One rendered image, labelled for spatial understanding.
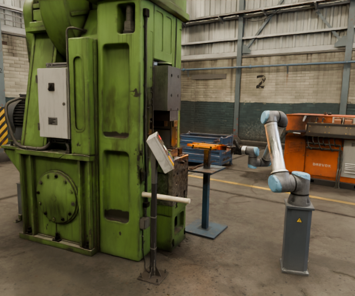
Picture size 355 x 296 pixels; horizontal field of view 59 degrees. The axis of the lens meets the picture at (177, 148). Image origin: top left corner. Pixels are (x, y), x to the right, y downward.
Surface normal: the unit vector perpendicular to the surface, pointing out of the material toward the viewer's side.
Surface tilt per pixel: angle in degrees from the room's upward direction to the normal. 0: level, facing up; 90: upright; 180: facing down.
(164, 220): 90
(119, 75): 89
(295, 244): 90
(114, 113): 89
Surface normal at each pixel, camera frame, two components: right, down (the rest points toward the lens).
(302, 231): -0.24, 0.14
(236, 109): -0.56, 0.11
